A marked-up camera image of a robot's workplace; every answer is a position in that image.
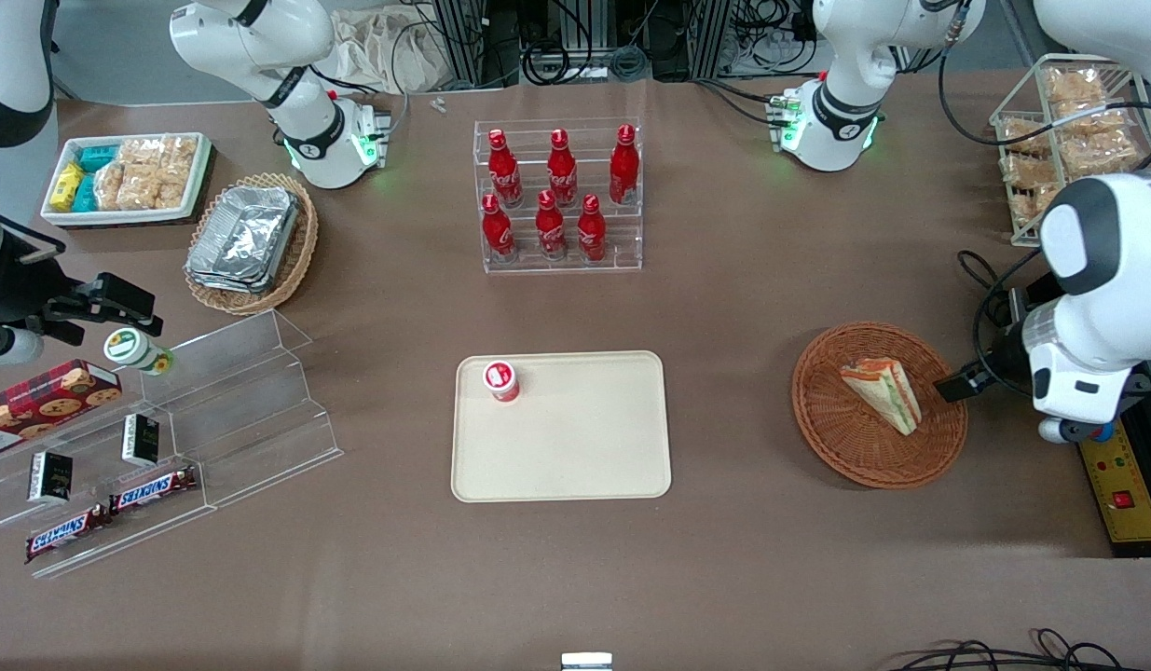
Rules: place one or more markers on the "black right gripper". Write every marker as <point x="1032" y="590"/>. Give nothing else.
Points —
<point x="18" y="284"/>

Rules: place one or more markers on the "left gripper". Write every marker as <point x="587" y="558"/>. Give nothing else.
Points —
<point x="1006" y="355"/>

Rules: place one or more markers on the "triangle sandwich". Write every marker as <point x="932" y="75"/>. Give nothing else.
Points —
<point x="883" y="391"/>

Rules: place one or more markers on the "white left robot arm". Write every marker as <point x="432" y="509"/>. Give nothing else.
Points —
<point x="841" y="84"/>

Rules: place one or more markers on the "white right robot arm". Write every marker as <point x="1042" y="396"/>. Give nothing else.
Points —
<point x="305" y="121"/>

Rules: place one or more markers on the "black mat under snack tray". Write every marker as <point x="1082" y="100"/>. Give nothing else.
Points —
<point x="137" y="225"/>

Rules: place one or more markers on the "white rectangular snack tray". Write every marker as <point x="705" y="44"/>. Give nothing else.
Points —
<point x="128" y="215"/>

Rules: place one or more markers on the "aluminium foil tray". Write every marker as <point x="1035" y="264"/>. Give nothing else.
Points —
<point x="249" y="283"/>
<point x="244" y="233"/>

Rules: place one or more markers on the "round brown wicker basket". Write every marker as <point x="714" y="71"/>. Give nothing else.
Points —
<point x="836" y="438"/>

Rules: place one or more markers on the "oval light wicker basket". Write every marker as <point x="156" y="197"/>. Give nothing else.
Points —
<point x="300" y="252"/>

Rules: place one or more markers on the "beige plastic serving tray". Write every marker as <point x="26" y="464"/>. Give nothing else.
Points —
<point x="575" y="447"/>

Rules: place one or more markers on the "green bottle with white lid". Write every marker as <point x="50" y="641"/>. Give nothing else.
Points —
<point x="132" y="349"/>

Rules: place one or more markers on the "grey black box device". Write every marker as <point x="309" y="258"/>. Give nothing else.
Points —
<point x="1030" y="300"/>

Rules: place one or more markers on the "clear-wrapped rice cracker pack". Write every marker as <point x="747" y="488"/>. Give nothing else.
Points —
<point x="1032" y="172"/>
<point x="1074" y="86"/>
<point x="180" y="151"/>
<point x="1097" y="121"/>
<point x="171" y="186"/>
<point x="142" y="151"/>
<point x="1036" y="205"/>
<point x="111" y="186"/>
<point x="1102" y="154"/>
<point x="1022" y="135"/>
<point x="139" y="188"/>

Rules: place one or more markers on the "teal snack pack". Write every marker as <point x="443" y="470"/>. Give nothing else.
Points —
<point x="98" y="157"/>
<point x="86" y="193"/>

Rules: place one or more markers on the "red tartan cookie box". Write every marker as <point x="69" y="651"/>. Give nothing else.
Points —
<point x="44" y="401"/>

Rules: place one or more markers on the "small black box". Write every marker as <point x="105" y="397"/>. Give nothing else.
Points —
<point x="49" y="477"/>
<point x="141" y="440"/>

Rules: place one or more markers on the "yellow snack pack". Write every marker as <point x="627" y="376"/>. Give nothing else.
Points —
<point x="67" y="186"/>

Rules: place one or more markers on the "clear acrylic stepped display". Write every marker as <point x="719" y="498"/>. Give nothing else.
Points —
<point x="258" y="419"/>

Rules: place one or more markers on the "snickers chocolate bar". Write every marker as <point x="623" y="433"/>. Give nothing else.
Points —
<point x="67" y="533"/>
<point x="154" y="490"/>

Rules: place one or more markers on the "yellow emergency stop box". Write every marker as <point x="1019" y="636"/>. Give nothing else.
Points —
<point x="1130" y="494"/>

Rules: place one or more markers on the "beige cloth bag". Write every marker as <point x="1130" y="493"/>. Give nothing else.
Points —
<point x="379" y="51"/>

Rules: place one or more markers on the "clear acrylic bottle rack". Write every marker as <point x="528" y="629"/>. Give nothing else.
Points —
<point x="622" y="256"/>

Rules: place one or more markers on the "red cola bottle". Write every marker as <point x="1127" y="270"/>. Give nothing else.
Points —
<point x="591" y="233"/>
<point x="505" y="172"/>
<point x="623" y="172"/>
<point x="562" y="172"/>
<point x="550" y="231"/>
<point x="498" y="233"/>

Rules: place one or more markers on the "red cup with white lid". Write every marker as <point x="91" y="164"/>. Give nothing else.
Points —
<point x="501" y="380"/>

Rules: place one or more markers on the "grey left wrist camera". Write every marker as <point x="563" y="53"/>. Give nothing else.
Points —
<point x="1060" y="431"/>

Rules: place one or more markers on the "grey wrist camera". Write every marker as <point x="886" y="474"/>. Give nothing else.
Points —
<point x="6" y="345"/>
<point x="1060" y="431"/>

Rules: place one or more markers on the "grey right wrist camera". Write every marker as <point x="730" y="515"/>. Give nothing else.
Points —
<point x="6" y="345"/>

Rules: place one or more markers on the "aluminium frame post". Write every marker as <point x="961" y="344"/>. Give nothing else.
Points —
<point x="461" y="42"/>

